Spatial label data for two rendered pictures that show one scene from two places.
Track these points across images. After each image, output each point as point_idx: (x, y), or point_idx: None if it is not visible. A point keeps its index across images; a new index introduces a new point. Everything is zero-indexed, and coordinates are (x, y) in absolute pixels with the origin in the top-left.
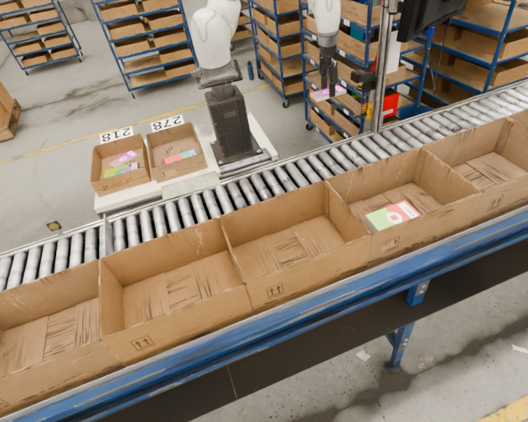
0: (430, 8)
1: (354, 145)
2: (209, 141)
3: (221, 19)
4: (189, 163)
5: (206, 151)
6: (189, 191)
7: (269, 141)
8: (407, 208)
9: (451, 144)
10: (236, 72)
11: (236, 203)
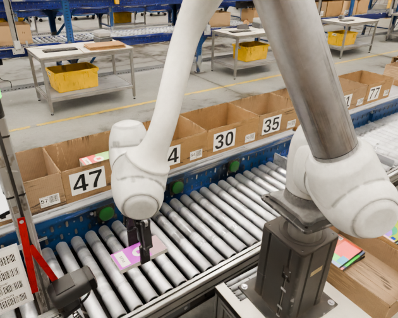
0: None
1: (105, 316)
2: (340, 310)
3: (297, 135)
4: None
5: (327, 288)
6: None
7: (241, 316)
8: (87, 163)
9: (26, 191)
10: (272, 195)
11: (233, 221)
